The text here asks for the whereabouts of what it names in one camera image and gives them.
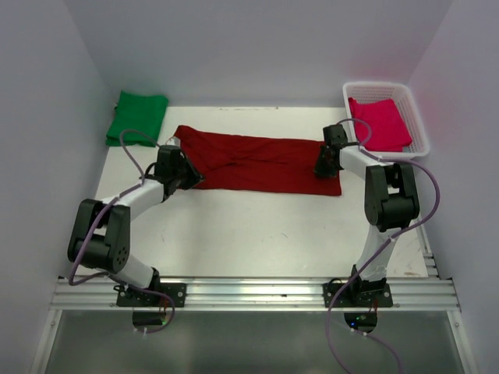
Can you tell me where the dark red t shirt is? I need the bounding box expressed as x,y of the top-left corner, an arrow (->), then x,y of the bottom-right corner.
174,125 -> 342,196

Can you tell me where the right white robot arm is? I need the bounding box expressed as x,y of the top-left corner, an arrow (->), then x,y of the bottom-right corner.
314,124 -> 419,307

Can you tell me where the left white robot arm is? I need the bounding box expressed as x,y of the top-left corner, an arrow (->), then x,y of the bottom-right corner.
67,145 -> 203,306

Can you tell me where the folded green t shirt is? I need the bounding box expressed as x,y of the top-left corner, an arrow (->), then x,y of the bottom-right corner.
105,90 -> 168,147

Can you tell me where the pink red t shirt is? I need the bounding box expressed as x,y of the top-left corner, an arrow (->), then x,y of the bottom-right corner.
349,97 -> 412,152

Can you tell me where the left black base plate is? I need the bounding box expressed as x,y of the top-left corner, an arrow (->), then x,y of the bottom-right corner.
113,283 -> 187,308

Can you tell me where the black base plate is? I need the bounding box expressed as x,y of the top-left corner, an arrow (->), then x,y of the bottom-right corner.
113,283 -> 187,308
322,282 -> 394,308

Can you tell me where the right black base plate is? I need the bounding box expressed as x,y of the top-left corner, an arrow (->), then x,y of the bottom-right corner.
322,282 -> 394,308

